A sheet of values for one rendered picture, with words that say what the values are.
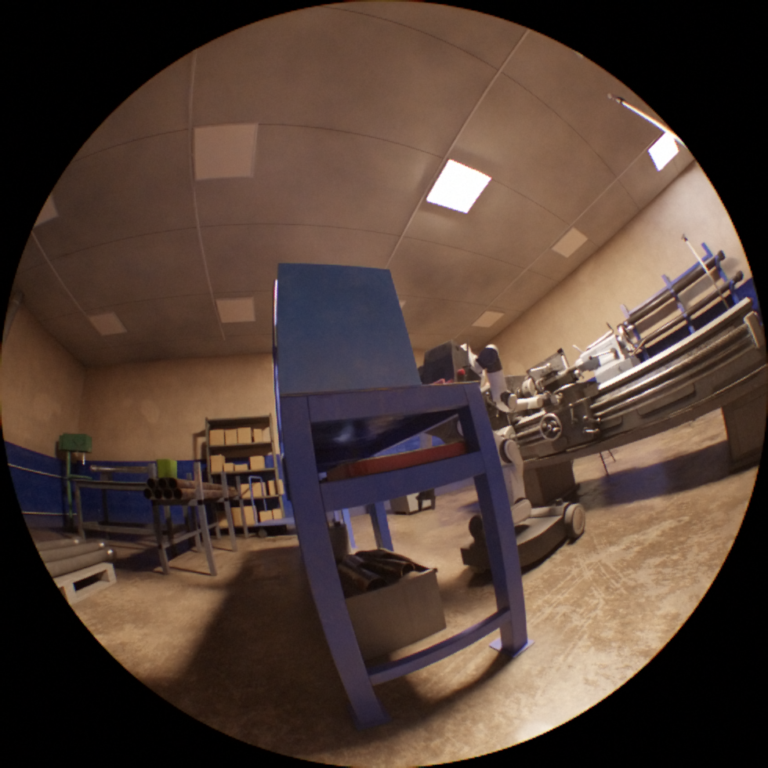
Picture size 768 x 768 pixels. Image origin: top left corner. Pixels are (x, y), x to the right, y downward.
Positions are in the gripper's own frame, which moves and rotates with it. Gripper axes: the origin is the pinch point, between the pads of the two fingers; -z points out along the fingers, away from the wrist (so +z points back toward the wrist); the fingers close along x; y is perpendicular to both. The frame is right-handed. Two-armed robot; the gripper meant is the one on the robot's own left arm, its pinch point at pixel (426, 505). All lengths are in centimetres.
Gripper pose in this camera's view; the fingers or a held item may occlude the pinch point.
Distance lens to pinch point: 153.2
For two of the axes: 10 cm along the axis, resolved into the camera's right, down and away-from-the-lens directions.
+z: 0.1, -9.3, 3.7
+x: 7.6, 2.5, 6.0
